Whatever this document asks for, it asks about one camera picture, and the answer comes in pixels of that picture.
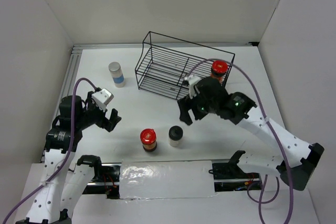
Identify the white glossy tape sheet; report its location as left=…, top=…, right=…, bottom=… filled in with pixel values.
left=119, top=161, right=216, bottom=199

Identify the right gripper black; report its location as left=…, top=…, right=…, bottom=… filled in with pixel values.
left=177, top=89, right=217, bottom=125

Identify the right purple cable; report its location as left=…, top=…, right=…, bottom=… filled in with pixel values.
left=187, top=59, right=294, bottom=224

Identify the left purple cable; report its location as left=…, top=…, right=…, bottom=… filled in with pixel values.
left=0, top=77, right=97, bottom=224

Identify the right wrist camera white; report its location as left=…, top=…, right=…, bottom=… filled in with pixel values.
left=184, top=74, right=201, bottom=99

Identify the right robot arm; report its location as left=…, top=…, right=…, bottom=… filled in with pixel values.
left=177, top=75, right=324, bottom=191

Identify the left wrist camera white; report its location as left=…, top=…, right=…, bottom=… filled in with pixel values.
left=91, top=88, right=114, bottom=112

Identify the purple cable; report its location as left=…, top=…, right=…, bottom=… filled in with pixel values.
left=187, top=59, right=294, bottom=224
left=0, top=77, right=97, bottom=224

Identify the silver lid blue label bottle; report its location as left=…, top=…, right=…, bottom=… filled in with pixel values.
left=108, top=62, right=125, bottom=88

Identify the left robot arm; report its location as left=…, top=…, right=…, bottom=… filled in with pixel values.
left=19, top=88, right=121, bottom=223

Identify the black wire rack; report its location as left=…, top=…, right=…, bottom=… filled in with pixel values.
left=135, top=31, right=235, bottom=100

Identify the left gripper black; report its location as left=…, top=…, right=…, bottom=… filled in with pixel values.
left=77, top=91, right=122, bottom=132

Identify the red lid jar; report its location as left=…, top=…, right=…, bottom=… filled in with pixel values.
left=211, top=60, right=228, bottom=84
left=140, top=129, right=157, bottom=152

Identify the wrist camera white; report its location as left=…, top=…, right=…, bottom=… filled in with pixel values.
left=184, top=74, right=201, bottom=99
left=91, top=88, right=114, bottom=112

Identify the aluminium rail frame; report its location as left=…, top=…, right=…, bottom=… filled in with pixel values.
left=43, top=42, right=259, bottom=148

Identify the black lid white bottle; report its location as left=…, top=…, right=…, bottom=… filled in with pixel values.
left=169, top=125, right=183, bottom=147

